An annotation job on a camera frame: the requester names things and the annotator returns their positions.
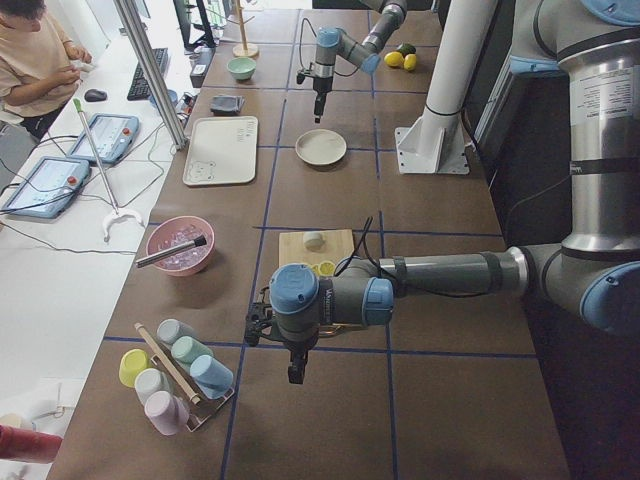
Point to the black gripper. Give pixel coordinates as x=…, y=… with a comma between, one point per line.
x=320, y=89
x=298, y=352

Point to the cream round plate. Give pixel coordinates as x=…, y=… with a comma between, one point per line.
x=320, y=147

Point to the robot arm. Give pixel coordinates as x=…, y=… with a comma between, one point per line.
x=333, y=42
x=594, y=271

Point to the cream rectangular tray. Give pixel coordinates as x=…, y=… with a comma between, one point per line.
x=222, y=151

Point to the green bowl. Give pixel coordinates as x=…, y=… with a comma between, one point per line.
x=241, y=68

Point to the yellow lemon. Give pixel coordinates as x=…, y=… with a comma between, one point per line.
x=410, y=62
x=394, y=59

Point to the wooden mug stand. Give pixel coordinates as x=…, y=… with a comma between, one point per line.
x=243, y=48

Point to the green avocado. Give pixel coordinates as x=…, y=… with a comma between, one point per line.
x=406, y=49

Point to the lemon slices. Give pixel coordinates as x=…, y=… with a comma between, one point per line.
x=324, y=268

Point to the cup rack with cups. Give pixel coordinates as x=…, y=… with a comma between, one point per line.
x=177, y=378

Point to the white pillar with base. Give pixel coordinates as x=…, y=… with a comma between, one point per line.
x=434, y=144

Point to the black box device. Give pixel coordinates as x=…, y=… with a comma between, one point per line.
x=200, y=62

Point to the wooden cutting board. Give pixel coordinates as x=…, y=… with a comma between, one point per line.
x=305, y=293

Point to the far teach pendant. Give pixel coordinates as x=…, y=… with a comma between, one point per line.
x=113, y=135

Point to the teach pendant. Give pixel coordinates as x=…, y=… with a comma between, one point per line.
x=48, y=189
x=113, y=135

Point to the black computer mouse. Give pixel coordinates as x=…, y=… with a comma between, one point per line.
x=95, y=95

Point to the metal reach stick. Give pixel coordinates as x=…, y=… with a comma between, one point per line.
x=118, y=213

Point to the near teach pendant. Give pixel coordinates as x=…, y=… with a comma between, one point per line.
x=48, y=189

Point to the person in beige shirt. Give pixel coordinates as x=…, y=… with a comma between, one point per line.
x=38, y=77

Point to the red bottle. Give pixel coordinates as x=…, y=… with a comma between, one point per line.
x=28, y=446

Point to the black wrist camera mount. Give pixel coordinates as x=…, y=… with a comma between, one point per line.
x=305, y=72

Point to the aluminium frame post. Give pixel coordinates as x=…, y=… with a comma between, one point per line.
x=133, y=26

